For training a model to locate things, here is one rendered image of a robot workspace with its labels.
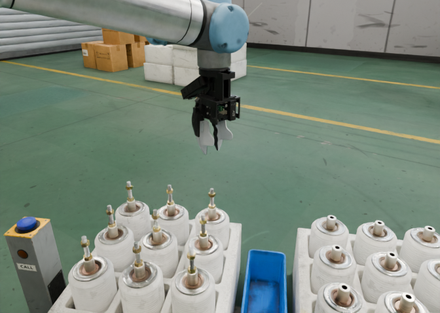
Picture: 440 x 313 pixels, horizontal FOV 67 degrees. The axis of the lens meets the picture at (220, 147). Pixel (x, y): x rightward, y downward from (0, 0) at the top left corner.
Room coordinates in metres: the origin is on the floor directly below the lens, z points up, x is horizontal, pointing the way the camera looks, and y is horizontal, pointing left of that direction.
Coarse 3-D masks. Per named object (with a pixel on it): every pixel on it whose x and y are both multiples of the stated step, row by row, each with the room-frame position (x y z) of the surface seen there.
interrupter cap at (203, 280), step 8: (184, 272) 0.55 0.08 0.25; (200, 272) 0.55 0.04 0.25; (176, 280) 0.53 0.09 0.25; (184, 280) 0.53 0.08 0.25; (200, 280) 0.53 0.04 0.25; (208, 280) 0.53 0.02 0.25; (176, 288) 0.51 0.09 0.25; (184, 288) 0.51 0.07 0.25; (192, 288) 0.51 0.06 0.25; (200, 288) 0.51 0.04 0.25
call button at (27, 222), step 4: (20, 220) 0.64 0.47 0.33; (24, 220) 0.64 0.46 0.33; (28, 220) 0.64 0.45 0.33; (32, 220) 0.64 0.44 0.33; (16, 224) 0.63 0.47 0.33; (20, 224) 0.63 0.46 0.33; (24, 224) 0.63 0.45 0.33; (28, 224) 0.63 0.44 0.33; (32, 224) 0.63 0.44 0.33; (20, 228) 0.62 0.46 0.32; (24, 228) 0.62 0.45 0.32; (28, 228) 0.62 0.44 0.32
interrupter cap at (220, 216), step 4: (216, 208) 0.80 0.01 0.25; (200, 212) 0.78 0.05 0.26; (204, 212) 0.78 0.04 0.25; (216, 212) 0.78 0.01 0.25; (220, 212) 0.78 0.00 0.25; (224, 212) 0.78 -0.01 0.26; (200, 216) 0.76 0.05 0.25; (216, 216) 0.77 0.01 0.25; (220, 216) 0.76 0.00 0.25; (224, 216) 0.76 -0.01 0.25; (208, 220) 0.74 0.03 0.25; (212, 220) 0.74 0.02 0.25; (216, 220) 0.74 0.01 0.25; (220, 220) 0.74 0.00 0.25; (224, 220) 0.75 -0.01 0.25; (208, 224) 0.73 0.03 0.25; (212, 224) 0.73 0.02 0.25; (216, 224) 0.73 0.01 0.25
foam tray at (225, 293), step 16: (192, 224) 0.82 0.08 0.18; (240, 224) 0.82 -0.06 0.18; (240, 240) 0.81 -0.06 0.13; (224, 256) 0.69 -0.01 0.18; (176, 272) 0.63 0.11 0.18; (224, 272) 0.63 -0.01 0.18; (224, 288) 0.58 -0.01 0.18; (64, 304) 0.53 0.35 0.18; (112, 304) 0.53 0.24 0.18; (224, 304) 0.53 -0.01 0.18
